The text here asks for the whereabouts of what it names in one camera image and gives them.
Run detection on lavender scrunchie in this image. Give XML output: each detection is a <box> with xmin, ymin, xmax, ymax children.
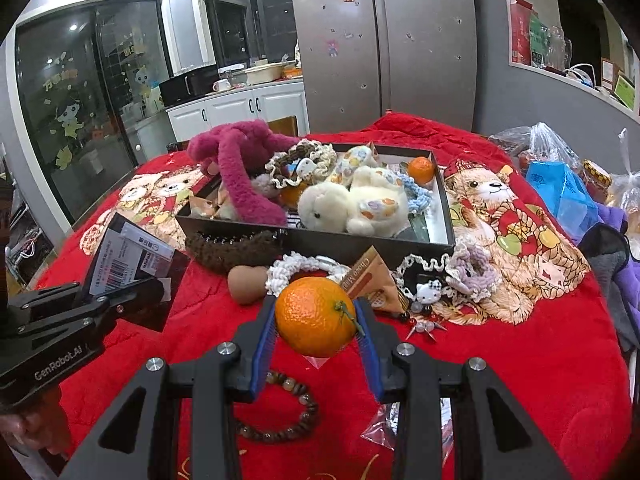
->
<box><xmin>447</xmin><ymin>242</ymin><xmax>501</xmax><ymax>306</ymax></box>

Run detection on brown bead bracelet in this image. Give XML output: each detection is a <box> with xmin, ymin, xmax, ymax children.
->
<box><xmin>235</xmin><ymin>370</ymin><xmax>320</xmax><ymax>444</ymax></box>

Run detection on glass sliding door with stickers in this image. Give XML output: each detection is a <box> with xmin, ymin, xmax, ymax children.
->
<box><xmin>15</xmin><ymin>0</ymin><xmax>173</xmax><ymax>226</ymax></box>

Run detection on green flat packet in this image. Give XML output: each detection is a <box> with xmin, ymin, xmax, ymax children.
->
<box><xmin>400</xmin><ymin>210</ymin><xmax>443</xmax><ymax>243</ymax></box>

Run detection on white wall shelf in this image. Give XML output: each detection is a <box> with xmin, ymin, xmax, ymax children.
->
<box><xmin>500</xmin><ymin>0</ymin><xmax>640</xmax><ymax>126</ymax></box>

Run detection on dark kitchen window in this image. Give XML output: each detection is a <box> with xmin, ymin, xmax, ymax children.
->
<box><xmin>205</xmin><ymin>0</ymin><xmax>298</xmax><ymax>68</ymax></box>

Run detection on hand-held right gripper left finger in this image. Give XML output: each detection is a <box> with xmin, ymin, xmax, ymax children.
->
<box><xmin>60</xmin><ymin>294</ymin><xmax>278</xmax><ymax>480</ymax></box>

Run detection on silver double-door fridge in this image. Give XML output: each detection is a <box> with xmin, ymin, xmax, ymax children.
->
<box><xmin>287</xmin><ymin>0</ymin><xmax>478</xmax><ymax>136</ymax></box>

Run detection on white kitchen cabinet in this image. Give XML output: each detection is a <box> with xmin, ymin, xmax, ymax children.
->
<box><xmin>165</xmin><ymin>77</ymin><xmax>311</xmax><ymax>143</ymax></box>

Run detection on black microwave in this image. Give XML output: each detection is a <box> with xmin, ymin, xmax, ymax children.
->
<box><xmin>158</xmin><ymin>65</ymin><xmax>221</xmax><ymax>107</ymax></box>

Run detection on person's left hand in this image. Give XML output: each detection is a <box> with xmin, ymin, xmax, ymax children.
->
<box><xmin>0</xmin><ymin>390</ymin><xmax>76</xmax><ymax>466</ymax></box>

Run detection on blue crochet scrunchie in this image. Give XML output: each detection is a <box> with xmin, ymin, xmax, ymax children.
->
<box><xmin>397</xmin><ymin>177</ymin><xmax>436</xmax><ymax>216</ymax></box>

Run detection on small brown plush bear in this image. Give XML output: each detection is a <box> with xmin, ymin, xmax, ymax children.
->
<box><xmin>189</xmin><ymin>194</ymin><xmax>221</xmax><ymax>220</ymax></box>

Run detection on white lace scrunchie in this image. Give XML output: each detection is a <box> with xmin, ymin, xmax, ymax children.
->
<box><xmin>395</xmin><ymin>252</ymin><xmax>468</xmax><ymax>301</ymax></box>

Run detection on small silver star clips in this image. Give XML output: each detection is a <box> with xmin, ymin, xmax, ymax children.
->
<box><xmin>407</xmin><ymin>317</ymin><xmax>448</xmax><ymax>343</ymax></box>

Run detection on clear glass pitcher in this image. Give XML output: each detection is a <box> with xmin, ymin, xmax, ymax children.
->
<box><xmin>547</xmin><ymin>25</ymin><xmax>573</xmax><ymax>70</ymax></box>

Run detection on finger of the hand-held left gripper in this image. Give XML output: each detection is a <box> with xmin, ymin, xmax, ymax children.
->
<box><xmin>20</xmin><ymin>277</ymin><xmax>173</xmax><ymax>361</ymax></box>
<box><xmin>5</xmin><ymin>282</ymin><xmax>88</xmax><ymax>321</ymax></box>

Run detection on clear plastic bag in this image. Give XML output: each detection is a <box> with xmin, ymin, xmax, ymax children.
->
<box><xmin>487</xmin><ymin>122</ymin><xmax>566</xmax><ymax>171</ymax></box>

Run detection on cream casserole pot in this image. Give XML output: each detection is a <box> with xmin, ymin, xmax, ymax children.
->
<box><xmin>245</xmin><ymin>61</ymin><xmax>285</xmax><ymax>85</ymax></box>

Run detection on green paper box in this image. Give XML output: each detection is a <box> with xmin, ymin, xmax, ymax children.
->
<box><xmin>529</xmin><ymin>12</ymin><xmax>551</xmax><ymax>67</ymax></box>

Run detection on blue plastic bag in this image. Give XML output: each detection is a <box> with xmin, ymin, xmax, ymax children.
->
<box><xmin>525</xmin><ymin>160</ymin><xmax>601</xmax><ymax>241</ymax></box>

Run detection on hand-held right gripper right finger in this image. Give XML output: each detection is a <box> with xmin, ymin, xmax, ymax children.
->
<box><xmin>352</xmin><ymin>296</ymin><xmax>573</xmax><ymax>480</ymax></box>

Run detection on purple cloth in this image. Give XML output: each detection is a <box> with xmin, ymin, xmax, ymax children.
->
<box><xmin>597</xmin><ymin>205</ymin><xmax>640</xmax><ymax>356</ymax></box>

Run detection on pink plush toy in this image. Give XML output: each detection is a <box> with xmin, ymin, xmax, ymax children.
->
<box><xmin>186</xmin><ymin>120</ymin><xmax>301</xmax><ymax>228</ymax></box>

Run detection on black card packet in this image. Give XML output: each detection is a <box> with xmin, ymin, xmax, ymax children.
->
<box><xmin>79</xmin><ymin>211</ymin><xmax>192</xmax><ymax>333</ymax></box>

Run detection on brown gourd-shaped sponge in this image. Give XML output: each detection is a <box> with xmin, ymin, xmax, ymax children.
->
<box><xmin>227</xmin><ymin>265</ymin><xmax>271</xmax><ymax>306</ymax></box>

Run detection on tall red gift box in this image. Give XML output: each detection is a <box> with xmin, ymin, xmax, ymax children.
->
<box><xmin>510</xmin><ymin>0</ymin><xmax>536</xmax><ymax>65</ymax></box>

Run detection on white plush rabbit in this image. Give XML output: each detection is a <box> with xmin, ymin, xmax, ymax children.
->
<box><xmin>297</xmin><ymin>145</ymin><xmax>411</xmax><ymax>236</ymax></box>

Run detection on grey cloth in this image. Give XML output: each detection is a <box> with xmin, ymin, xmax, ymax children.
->
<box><xmin>577</xmin><ymin>222</ymin><xmax>640</xmax><ymax>356</ymax></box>

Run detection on green framed sign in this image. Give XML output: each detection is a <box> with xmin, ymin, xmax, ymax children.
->
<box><xmin>614</xmin><ymin>75</ymin><xmax>636</xmax><ymax>108</ymax></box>

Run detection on clear packet of round badges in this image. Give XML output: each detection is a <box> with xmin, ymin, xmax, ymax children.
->
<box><xmin>360</xmin><ymin>397</ymin><xmax>453</xmax><ymax>453</ymax></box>

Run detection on clear bag of bread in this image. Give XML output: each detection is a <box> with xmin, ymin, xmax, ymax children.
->
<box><xmin>602</xmin><ymin>127</ymin><xmax>640</xmax><ymax>211</ymax></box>

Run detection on red printed blanket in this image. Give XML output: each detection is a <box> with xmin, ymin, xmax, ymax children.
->
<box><xmin>35</xmin><ymin>115</ymin><xmax>633</xmax><ymax>480</ymax></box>

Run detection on jar with checkered lid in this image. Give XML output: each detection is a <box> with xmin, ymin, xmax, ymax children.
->
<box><xmin>580</xmin><ymin>159</ymin><xmax>613</xmax><ymax>191</ymax></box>

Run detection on black shallow box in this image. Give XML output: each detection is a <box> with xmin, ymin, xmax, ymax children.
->
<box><xmin>175</xmin><ymin>142</ymin><xmax>457</xmax><ymax>273</ymax></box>

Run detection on white braided scrunchie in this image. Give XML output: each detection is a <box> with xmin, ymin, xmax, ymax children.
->
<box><xmin>265</xmin><ymin>252</ymin><xmax>351</xmax><ymax>297</ymax></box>

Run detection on brown triangular carton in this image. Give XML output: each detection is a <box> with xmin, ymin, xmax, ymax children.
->
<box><xmin>340</xmin><ymin>246</ymin><xmax>406</xmax><ymax>313</ymax></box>

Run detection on orange mandarin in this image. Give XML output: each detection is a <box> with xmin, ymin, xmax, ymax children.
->
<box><xmin>407</xmin><ymin>156</ymin><xmax>437</xmax><ymax>184</ymax></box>
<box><xmin>277</xmin><ymin>182</ymin><xmax>308</xmax><ymax>207</ymax></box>
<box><xmin>274</xmin><ymin>276</ymin><xmax>358</xmax><ymax>358</ymax></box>

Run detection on dark knitted band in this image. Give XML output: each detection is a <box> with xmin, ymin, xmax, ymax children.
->
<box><xmin>186</xmin><ymin>227</ymin><xmax>286</xmax><ymax>275</ymax></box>

